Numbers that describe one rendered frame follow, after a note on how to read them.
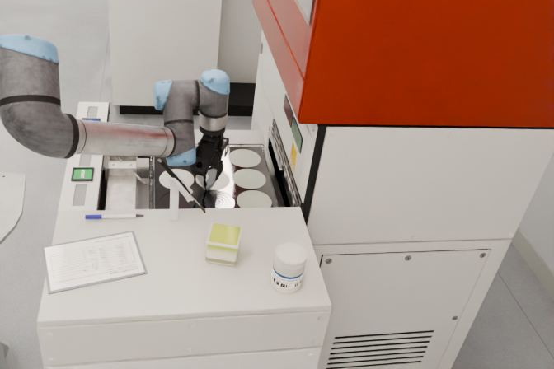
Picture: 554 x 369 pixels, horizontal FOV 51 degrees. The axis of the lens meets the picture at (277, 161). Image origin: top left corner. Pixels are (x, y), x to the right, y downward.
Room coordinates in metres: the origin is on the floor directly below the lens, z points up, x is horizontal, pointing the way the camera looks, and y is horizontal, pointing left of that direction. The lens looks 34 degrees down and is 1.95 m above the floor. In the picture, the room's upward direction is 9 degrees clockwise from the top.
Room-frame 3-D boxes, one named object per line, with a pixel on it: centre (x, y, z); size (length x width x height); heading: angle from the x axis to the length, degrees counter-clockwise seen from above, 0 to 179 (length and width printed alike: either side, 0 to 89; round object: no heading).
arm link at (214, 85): (1.34, 0.19, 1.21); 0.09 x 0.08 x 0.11; 111
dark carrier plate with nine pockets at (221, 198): (1.39, 0.18, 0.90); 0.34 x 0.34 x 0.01; 15
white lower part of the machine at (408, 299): (1.72, -0.32, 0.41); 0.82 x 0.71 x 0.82; 15
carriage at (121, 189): (1.30, 0.43, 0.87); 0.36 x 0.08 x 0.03; 15
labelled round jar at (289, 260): (0.95, -0.06, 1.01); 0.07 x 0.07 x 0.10
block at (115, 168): (1.38, 0.45, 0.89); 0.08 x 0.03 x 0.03; 105
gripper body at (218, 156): (1.35, 0.19, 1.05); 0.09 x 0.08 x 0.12; 169
